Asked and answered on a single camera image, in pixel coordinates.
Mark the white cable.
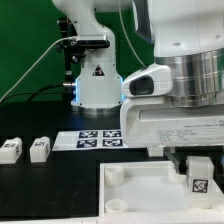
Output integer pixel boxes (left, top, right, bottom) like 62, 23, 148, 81
0, 36, 78, 104

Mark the black cable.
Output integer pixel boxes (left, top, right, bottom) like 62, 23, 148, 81
0, 83, 65, 107

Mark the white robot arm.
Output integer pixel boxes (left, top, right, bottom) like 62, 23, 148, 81
52, 0, 224, 150

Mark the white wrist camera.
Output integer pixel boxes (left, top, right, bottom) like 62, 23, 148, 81
122, 64, 173, 98

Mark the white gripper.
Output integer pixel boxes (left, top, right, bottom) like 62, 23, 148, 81
120, 97, 224, 172

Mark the paper sheet with tags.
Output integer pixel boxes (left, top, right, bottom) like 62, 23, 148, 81
53, 129, 127, 151

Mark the white square tabletop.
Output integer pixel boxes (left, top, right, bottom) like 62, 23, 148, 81
99, 161, 224, 217

